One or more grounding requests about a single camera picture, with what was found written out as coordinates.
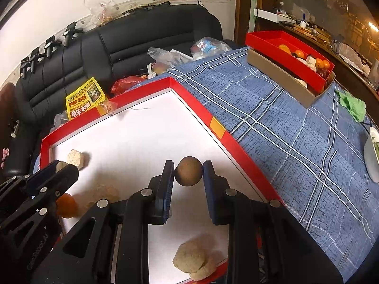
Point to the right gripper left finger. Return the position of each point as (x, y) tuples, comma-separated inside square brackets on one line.
[(162, 187)]

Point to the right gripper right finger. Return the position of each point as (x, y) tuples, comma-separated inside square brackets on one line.
[(215, 189)]

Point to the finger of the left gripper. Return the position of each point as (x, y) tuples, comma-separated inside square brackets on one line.
[(29, 186), (41, 190)]

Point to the orange mandarin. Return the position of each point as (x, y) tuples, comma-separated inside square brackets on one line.
[(66, 206)]

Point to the brown round longan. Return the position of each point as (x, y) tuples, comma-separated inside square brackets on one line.
[(189, 171)]

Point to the beige cake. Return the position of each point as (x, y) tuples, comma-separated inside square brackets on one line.
[(60, 166)]

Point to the beige cake chunk small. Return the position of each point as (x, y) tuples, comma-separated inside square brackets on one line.
[(76, 158)]

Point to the beige cake chunk large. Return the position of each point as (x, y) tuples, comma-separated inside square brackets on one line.
[(190, 257)]

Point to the white cake block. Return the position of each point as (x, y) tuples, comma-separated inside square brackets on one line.
[(205, 271)]

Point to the red tray white inside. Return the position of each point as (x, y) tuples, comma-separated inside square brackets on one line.
[(154, 123)]

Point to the blue plaid tablecloth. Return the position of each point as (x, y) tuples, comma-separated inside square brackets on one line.
[(313, 157)]

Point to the red plastic bag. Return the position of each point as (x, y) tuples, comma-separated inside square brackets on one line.
[(122, 85)]

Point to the brown cardboard box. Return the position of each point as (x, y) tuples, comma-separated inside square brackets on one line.
[(290, 83)]

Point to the black leather sofa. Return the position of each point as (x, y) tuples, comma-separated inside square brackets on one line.
[(114, 51)]

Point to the far red fruit box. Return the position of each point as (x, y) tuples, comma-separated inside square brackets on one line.
[(294, 55)]

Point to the white bowl with greens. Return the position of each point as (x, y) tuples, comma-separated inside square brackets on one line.
[(371, 155)]

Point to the green cloth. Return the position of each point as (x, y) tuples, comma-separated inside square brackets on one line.
[(356, 107)]

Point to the wooden sideboard counter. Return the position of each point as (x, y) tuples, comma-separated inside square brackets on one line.
[(351, 67)]

